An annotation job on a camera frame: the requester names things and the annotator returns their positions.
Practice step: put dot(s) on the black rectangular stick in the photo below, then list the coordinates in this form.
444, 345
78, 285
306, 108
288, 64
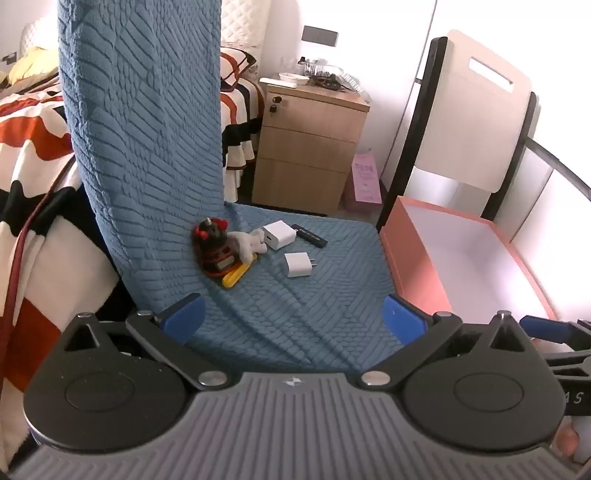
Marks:
308, 234

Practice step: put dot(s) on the grey wall switch plate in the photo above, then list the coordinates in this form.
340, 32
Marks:
320, 35

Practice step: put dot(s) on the pink cardboard box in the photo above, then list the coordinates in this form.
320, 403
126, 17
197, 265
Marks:
461, 258

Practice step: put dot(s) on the wooden bedside cabinet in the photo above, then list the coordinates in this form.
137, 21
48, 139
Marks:
304, 147

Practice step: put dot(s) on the clear plastic container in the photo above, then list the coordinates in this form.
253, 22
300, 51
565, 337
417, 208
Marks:
334, 74

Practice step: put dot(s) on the yellow pillow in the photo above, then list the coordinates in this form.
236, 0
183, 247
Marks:
34, 64

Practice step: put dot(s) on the white plush toy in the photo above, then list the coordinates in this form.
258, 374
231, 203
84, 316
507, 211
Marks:
249, 242

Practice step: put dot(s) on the white folding chair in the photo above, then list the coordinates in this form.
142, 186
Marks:
475, 124

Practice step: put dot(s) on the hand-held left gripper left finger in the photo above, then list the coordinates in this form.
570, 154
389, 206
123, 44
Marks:
184, 314

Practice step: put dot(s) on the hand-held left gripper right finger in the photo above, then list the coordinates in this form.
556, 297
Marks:
405, 321

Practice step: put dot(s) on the small white pronged charger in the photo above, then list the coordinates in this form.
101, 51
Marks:
298, 265

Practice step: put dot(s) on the black metal rail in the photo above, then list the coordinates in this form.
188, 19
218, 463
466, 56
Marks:
563, 168

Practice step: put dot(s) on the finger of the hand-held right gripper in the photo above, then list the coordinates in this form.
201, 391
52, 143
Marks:
542, 324

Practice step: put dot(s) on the black and red figurine toy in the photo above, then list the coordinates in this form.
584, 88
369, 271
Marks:
217, 251

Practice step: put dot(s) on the yellow plastic stick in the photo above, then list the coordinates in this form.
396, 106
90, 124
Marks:
235, 276

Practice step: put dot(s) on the large white charger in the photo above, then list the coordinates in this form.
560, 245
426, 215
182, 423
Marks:
279, 235

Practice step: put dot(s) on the pink paper bag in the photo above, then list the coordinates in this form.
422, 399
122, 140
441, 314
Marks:
364, 180

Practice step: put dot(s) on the striped bed blanket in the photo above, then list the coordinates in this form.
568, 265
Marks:
27, 138

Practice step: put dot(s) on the cabinet keys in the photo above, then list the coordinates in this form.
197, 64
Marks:
274, 106

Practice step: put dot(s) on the striped pillow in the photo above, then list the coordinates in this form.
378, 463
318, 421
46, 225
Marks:
236, 69

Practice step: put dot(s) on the white quilted headboard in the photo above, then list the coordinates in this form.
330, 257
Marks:
244, 23

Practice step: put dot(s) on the person's right hand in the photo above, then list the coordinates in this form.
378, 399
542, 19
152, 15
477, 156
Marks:
567, 441

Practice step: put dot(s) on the white bowl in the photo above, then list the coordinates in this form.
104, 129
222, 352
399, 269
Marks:
294, 78

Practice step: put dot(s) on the blue textured chair cover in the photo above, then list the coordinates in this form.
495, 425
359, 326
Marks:
147, 138

